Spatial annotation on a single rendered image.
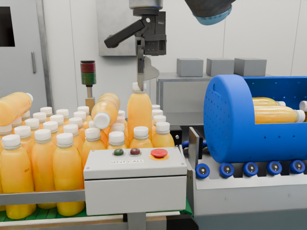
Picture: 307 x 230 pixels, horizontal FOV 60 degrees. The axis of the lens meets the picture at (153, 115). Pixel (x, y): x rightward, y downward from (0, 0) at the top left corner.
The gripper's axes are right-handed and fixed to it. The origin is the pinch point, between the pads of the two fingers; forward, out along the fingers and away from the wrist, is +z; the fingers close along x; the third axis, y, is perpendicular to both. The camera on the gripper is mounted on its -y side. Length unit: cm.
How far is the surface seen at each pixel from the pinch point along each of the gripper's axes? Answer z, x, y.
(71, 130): 11.0, -5.6, -18.7
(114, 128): 10.9, -5.5, -7.0
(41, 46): -7, 341, -128
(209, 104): 8.8, 12.4, 24.6
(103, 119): 6.8, -11.0, -9.4
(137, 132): 11.0, -9.0, -1.0
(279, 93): 7, 18, 53
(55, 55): 7, 347, -110
